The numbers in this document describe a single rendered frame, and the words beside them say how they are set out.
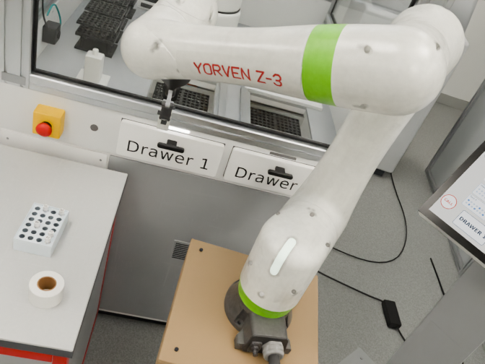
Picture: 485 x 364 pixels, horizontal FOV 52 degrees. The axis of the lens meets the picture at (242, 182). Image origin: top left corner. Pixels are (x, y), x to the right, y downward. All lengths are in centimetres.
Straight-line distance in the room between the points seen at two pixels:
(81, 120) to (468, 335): 127
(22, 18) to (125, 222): 68
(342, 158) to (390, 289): 179
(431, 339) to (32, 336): 118
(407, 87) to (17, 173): 106
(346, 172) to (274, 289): 26
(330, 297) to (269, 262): 157
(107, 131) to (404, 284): 184
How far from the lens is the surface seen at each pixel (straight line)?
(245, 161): 141
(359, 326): 242
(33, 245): 121
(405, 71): 67
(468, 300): 161
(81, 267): 121
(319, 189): 99
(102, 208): 135
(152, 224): 162
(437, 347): 174
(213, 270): 112
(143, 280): 183
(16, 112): 148
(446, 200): 145
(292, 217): 94
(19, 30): 136
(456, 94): 510
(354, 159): 94
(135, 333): 204
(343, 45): 70
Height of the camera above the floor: 169
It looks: 36 degrees down
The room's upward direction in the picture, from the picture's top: 21 degrees clockwise
